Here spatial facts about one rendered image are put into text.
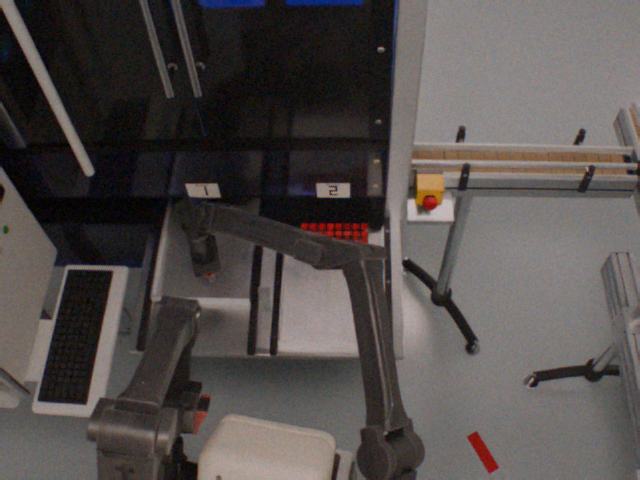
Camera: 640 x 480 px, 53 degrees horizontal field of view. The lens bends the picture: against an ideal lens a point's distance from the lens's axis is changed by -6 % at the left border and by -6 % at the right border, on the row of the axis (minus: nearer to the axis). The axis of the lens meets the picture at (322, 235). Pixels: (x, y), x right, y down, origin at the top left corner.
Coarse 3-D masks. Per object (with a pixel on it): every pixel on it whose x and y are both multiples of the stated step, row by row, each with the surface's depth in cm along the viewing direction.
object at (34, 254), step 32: (0, 192) 158; (0, 224) 159; (32, 224) 177; (0, 256) 159; (32, 256) 177; (0, 288) 159; (32, 288) 177; (0, 320) 159; (32, 320) 177; (0, 352) 159
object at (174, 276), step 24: (168, 216) 189; (168, 240) 185; (216, 240) 185; (240, 240) 184; (168, 264) 181; (192, 264) 181; (240, 264) 180; (168, 288) 177; (192, 288) 177; (216, 288) 177; (240, 288) 176
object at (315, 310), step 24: (288, 264) 180; (288, 288) 176; (312, 288) 176; (336, 288) 175; (288, 312) 172; (312, 312) 172; (336, 312) 172; (288, 336) 169; (312, 336) 168; (336, 336) 168
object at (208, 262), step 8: (216, 248) 166; (192, 256) 164; (200, 256) 160; (208, 256) 161; (216, 256) 164; (200, 264) 163; (208, 264) 163; (216, 264) 163; (200, 272) 162; (208, 272) 162; (216, 272) 163
